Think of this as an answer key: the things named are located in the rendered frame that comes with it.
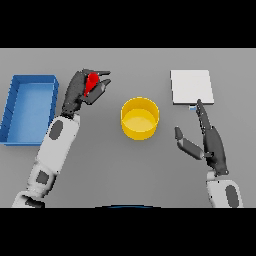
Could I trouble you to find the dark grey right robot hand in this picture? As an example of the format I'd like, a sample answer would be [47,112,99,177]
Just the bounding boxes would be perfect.
[174,98,230,177]

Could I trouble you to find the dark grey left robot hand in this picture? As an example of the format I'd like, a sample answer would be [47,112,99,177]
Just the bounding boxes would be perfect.
[60,68,112,120]

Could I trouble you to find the red beaker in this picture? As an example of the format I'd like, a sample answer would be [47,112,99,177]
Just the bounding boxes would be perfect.
[83,72,101,98]

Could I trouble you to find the pale square measuring scale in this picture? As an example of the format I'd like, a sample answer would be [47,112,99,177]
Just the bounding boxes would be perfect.
[169,69,215,111]

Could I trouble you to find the yellow bowl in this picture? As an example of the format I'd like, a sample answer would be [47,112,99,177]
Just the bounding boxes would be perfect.
[120,96,161,141]

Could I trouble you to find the blue tray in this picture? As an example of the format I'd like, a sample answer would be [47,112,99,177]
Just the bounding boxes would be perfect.
[0,74,60,147]

